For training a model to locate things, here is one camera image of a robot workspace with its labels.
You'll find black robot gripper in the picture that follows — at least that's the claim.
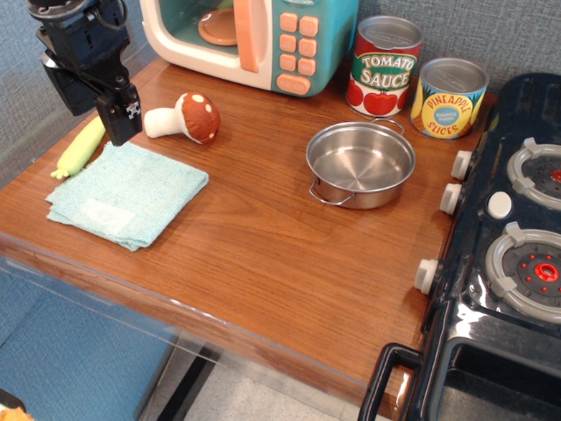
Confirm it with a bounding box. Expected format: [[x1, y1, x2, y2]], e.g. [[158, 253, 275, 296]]
[[26, 1, 142, 146]]

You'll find brown white plush mushroom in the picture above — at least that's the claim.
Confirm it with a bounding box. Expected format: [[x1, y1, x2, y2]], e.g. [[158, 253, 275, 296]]
[[144, 91, 221, 144]]

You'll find light blue folded cloth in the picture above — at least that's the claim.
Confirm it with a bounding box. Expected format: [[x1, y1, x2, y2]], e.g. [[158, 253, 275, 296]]
[[46, 142, 209, 252]]

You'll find orange toy plate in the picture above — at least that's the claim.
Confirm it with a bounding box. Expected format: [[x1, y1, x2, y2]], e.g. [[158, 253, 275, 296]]
[[198, 8, 238, 46]]

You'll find teal cream toy microwave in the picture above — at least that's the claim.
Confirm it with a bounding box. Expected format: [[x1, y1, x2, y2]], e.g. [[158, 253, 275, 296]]
[[140, 0, 359, 97]]

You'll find small steel pot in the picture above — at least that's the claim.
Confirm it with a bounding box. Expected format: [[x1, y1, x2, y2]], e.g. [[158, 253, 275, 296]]
[[306, 118, 416, 210]]

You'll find tomato sauce can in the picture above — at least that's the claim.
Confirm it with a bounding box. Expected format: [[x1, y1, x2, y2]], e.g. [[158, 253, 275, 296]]
[[346, 15, 423, 117]]

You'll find orange object at corner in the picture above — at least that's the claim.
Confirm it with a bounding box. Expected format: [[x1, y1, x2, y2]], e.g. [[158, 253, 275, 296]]
[[0, 389, 34, 421]]

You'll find pineapple slices can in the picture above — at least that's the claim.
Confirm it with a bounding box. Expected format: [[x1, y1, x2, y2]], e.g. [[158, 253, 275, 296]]
[[410, 57, 489, 139]]

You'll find white stove knob middle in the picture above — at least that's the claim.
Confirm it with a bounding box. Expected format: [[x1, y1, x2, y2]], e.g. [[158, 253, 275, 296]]
[[439, 183, 462, 216]]

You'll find white stove knob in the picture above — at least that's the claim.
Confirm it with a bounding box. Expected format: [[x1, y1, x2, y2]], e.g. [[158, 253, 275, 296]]
[[439, 183, 462, 216], [414, 259, 439, 295], [451, 150, 472, 181]]

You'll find white stove knob upper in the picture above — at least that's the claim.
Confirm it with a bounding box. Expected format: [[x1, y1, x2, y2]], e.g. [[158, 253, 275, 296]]
[[451, 150, 472, 181]]

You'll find white stove knob lower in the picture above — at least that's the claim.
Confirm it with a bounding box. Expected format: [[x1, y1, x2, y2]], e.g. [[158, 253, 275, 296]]
[[414, 259, 439, 295]]

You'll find black toy stove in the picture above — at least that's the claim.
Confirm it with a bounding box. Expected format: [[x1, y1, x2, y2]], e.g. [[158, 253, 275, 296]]
[[359, 73, 560, 420]]

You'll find spoon with yellow-green handle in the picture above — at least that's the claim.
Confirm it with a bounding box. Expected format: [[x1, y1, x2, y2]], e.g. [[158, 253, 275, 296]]
[[50, 116, 106, 180]]

